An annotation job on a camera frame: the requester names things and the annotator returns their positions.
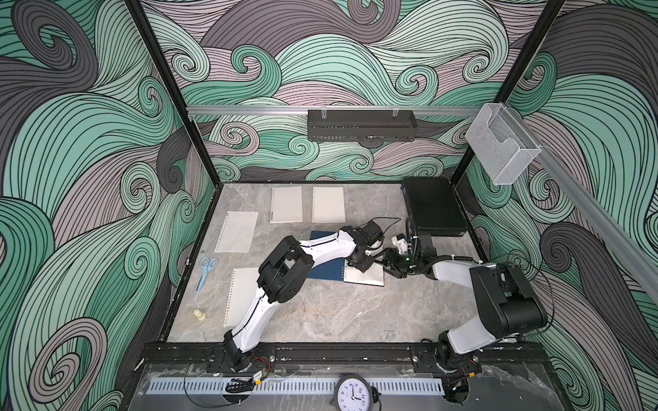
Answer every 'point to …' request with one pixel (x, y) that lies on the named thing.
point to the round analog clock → (354, 393)
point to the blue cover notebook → (340, 270)
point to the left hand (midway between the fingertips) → (361, 266)
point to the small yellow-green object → (200, 315)
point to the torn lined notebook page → (236, 233)
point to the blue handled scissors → (207, 265)
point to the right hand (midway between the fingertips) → (373, 264)
